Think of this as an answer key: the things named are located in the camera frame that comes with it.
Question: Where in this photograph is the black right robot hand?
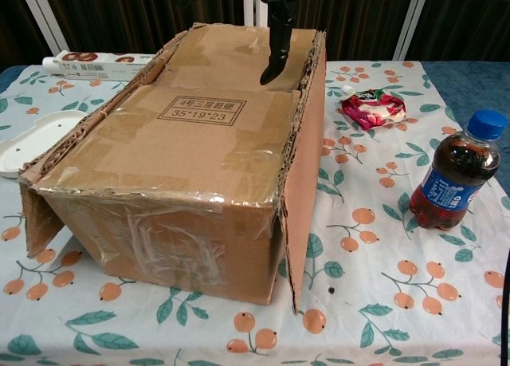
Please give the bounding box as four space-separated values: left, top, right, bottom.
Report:
175 0 304 86

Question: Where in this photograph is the brown cardboard shipping box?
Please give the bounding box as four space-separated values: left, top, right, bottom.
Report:
18 22 328 316

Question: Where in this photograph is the long white wrap box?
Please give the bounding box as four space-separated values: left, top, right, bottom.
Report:
42 50 157 82

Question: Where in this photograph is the red spouted drink pouch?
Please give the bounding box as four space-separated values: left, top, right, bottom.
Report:
340 85 408 131

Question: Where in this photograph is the small cola bottle blue cap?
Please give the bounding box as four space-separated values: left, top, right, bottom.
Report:
409 109 508 230

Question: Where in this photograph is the floral fruit print tablecloth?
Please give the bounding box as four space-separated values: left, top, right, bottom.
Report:
0 60 510 366

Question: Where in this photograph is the white oval plastic tray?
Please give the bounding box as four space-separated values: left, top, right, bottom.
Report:
0 110 88 179

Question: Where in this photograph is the white metal frame post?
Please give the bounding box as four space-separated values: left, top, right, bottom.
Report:
391 0 434 62
18 0 73 60
242 0 269 26

